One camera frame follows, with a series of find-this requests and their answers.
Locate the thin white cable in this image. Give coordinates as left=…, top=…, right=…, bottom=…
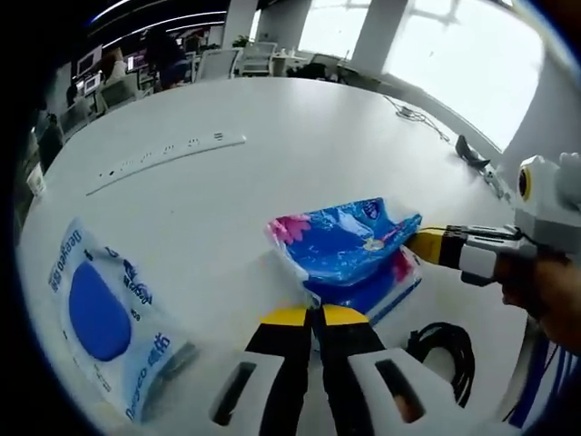
left=383, top=94, right=451, bottom=143

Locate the black curved object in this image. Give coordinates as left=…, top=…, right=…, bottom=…
left=455, top=134, right=492, bottom=171

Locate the blue tissue pack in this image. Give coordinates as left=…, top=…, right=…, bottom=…
left=265, top=196, right=424, bottom=327

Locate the black cable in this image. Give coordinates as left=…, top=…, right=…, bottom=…
left=405, top=321, right=477, bottom=397

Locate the white office chair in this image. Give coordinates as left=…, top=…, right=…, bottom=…
left=197, top=47, right=241, bottom=82
left=240, top=41, right=279, bottom=77

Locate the person's right hand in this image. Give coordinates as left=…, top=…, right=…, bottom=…
left=501, top=254, right=581, bottom=353

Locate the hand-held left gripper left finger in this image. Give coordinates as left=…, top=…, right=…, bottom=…
left=208, top=304, right=314, bottom=436

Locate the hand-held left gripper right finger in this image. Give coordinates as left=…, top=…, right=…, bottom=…
left=317, top=303, right=459, bottom=436

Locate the white power strip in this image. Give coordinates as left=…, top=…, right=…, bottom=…
left=84, top=131, right=248, bottom=197

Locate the floral paper cup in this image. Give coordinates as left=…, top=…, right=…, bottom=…
left=26, top=170, right=47, bottom=197

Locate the person's blue striped clothing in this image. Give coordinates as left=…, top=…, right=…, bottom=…
left=510, top=333, right=581, bottom=431

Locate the small white adapter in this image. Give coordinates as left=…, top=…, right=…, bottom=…
left=482, top=165, right=513, bottom=200

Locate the blue wet wipes pack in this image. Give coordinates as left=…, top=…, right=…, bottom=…
left=44, top=216, right=201, bottom=423

